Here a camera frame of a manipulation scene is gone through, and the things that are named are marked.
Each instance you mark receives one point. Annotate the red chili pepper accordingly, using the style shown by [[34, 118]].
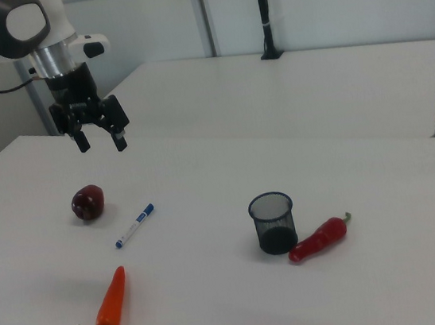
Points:
[[320, 239]]

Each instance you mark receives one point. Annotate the black camera stand pole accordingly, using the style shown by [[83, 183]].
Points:
[[265, 16]]

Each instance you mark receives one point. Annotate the white side table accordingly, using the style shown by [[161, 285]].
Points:
[[280, 94]]

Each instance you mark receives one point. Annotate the dark red apple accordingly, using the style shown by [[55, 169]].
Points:
[[88, 202]]

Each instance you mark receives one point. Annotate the orange carrot with green leaves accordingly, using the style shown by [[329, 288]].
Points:
[[111, 300]]

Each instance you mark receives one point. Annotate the white marker with blue cap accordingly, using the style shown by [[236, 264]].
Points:
[[134, 226]]

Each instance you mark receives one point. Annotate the black mesh pen cup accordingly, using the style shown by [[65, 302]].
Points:
[[274, 227]]

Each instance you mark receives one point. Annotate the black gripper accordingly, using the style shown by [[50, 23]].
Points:
[[72, 91]]

